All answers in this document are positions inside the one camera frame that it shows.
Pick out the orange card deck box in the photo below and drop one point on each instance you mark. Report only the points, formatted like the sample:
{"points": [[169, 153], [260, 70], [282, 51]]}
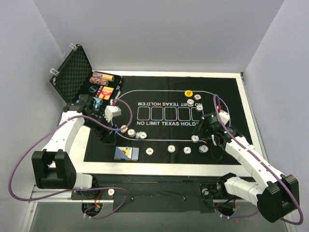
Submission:
{"points": [[104, 92]]}

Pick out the black poker table mat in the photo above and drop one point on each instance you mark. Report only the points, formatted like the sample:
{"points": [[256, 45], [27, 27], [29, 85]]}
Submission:
{"points": [[157, 106]]}

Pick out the black round dealer puck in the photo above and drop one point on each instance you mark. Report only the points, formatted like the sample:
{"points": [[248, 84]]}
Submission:
{"points": [[93, 89]]}

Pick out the red chips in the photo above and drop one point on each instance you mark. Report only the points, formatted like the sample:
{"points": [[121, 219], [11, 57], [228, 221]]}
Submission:
{"points": [[197, 97], [124, 129]]}

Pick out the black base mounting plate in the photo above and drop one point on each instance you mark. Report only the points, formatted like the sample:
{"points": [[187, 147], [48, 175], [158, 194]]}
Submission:
{"points": [[164, 194]]}

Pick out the yellow big blind button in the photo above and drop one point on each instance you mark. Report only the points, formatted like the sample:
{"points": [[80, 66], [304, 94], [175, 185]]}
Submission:
{"points": [[188, 93]]}

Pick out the grey 1 chip stack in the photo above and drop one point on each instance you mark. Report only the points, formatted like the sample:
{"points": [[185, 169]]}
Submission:
{"points": [[171, 148]]}

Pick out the aluminium front rail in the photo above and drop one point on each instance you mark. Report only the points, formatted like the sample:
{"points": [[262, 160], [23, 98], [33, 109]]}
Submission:
{"points": [[48, 195]]}

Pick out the red 100 chip stack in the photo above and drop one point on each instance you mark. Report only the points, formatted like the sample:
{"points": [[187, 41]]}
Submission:
{"points": [[149, 151]]}

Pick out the blue 5 chip stack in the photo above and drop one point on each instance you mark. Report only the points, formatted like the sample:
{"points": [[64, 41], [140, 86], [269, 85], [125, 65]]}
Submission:
{"points": [[187, 150]]}

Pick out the black chip carrying case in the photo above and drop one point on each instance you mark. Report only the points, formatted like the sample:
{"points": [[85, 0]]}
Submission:
{"points": [[71, 79]]}

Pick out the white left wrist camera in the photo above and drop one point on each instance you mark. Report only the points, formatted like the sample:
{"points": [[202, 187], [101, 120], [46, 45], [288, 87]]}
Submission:
{"points": [[111, 111]]}

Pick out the blue playing card box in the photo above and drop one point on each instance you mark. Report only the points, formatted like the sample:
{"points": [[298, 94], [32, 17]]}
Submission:
{"points": [[126, 153]]}

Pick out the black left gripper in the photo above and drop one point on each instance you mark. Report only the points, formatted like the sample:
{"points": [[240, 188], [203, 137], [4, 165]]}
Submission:
{"points": [[106, 130]]}

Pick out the brown chip roll top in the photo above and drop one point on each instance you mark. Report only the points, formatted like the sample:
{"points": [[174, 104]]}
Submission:
{"points": [[105, 76]]}

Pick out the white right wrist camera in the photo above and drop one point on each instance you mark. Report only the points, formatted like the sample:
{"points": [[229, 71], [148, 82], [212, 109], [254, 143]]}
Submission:
{"points": [[224, 116]]}

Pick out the teal chip roll upper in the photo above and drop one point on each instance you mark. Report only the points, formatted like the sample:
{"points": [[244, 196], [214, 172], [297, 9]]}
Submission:
{"points": [[98, 102]]}

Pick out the grey chips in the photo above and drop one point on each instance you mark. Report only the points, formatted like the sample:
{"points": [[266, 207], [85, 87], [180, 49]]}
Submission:
{"points": [[190, 102], [131, 132], [194, 138]]}

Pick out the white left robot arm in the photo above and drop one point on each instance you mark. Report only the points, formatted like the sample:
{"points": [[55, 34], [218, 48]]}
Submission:
{"points": [[53, 168]]}

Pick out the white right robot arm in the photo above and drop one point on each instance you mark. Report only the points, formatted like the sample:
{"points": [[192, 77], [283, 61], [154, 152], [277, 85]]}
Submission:
{"points": [[274, 193]]}

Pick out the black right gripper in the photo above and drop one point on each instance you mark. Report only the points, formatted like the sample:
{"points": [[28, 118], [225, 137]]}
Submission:
{"points": [[203, 129]]}

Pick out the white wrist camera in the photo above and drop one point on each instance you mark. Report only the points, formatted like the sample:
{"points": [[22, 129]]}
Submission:
{"points": [[111, 111], [224, 116]]}

